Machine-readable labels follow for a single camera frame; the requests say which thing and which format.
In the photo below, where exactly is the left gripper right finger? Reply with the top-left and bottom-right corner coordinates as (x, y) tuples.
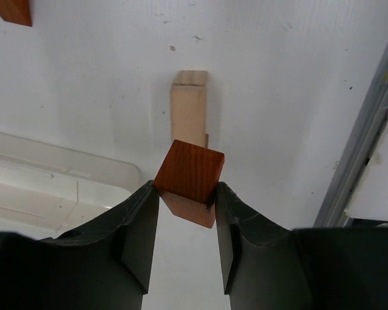
(215, 182), (388, 309)

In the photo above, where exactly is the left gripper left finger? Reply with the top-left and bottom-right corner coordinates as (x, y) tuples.
(0, 182), (159, 309)

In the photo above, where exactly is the long light wood block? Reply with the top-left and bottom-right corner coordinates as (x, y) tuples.
(170, 85), (208, 147)

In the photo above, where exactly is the front aluminium rail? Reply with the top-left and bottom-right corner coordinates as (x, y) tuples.
(314, 43), (388, 228)

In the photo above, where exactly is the orange arch wood block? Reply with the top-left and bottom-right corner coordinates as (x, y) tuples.
(153, 139), (225, 229)

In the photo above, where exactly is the orange roof wood block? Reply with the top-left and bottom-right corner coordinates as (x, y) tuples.
(0, 0), (32, 26)

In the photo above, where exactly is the white plastic tray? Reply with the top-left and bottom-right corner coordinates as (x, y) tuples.
(0, 132), (140, 239)

